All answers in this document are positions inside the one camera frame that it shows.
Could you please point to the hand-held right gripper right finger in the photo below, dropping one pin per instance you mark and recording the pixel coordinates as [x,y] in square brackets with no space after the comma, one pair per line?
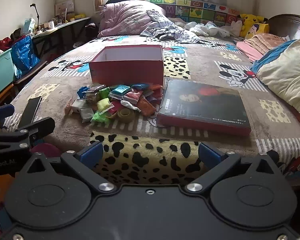
[210,155]

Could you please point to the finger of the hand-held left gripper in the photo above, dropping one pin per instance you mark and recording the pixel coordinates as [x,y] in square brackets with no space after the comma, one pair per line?
[2,110]
[36,127]

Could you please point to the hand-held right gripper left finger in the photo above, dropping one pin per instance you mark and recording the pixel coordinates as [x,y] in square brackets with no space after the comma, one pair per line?
[93,153]

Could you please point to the portrait print box lid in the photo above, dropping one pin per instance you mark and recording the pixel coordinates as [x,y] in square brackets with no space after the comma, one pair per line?
[202,102]

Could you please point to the black smartphone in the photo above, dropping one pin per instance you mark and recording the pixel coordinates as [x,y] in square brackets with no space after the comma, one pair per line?
[30,111]

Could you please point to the dark red cloth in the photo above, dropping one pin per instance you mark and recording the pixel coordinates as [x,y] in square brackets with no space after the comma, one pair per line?
[46,150]

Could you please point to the small clear plastic bag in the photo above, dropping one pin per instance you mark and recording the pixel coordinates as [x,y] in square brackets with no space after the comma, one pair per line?
[68,108]

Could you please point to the teal storage bin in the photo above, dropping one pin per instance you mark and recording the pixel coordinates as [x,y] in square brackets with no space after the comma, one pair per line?
[1,72]

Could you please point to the small white box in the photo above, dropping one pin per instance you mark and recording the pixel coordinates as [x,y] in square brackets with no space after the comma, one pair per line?
[77,105]

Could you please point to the wooden bench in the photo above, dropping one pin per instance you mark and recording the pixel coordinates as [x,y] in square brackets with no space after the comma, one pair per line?
[30,72]

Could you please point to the clear tape roll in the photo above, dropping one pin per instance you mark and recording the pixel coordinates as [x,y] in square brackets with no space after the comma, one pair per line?
[126,120]

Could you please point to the blue plastic bag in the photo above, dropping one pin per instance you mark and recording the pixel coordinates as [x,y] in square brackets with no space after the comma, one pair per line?
[23,52]

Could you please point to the red clothes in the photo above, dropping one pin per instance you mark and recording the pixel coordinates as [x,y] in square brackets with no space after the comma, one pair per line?
[0,45]

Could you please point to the pile of colourful clay packets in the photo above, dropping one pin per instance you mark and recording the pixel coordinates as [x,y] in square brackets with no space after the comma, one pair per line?
[130,96]

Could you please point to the red cardboard box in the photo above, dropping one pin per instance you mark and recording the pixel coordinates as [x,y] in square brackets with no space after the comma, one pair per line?
[125,72]

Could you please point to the printed blanket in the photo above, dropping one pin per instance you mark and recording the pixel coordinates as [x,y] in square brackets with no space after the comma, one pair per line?
[205,62]

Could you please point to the white cup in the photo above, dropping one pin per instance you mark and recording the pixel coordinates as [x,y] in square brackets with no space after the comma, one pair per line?
[51,25]

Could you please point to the black desk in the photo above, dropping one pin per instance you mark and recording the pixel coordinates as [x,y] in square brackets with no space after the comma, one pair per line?
[65,26]

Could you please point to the cream quilt with blue edge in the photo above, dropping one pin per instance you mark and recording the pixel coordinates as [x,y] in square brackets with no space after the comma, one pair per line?
[287,72]

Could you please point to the yellow box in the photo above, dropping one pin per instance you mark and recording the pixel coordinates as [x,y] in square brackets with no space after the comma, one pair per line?
[77,17]

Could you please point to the white card board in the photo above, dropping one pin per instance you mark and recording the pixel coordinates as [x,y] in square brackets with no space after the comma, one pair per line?
[64,7]

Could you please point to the folded pink blanket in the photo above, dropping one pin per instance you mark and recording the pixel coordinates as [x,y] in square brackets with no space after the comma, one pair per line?
[260,43]

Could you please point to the white plush toy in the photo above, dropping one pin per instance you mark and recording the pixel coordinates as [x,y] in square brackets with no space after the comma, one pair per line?
[236,27]
[207,28]

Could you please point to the grey striped clothes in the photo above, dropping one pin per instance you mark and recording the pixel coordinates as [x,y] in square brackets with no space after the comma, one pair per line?
[165,31]

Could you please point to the yellow plush toy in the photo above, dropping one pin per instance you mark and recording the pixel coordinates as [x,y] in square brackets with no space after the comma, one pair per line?
[253,26]

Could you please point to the pink floral quilt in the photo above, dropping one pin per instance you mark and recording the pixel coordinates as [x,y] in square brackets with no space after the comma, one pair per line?
[125,17]

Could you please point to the alphabet foam mat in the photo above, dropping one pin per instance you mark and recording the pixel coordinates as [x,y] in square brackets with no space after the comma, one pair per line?
[202,8]

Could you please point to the dark wooden headboard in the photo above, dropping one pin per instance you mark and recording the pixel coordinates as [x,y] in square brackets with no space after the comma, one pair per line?
[287,25]

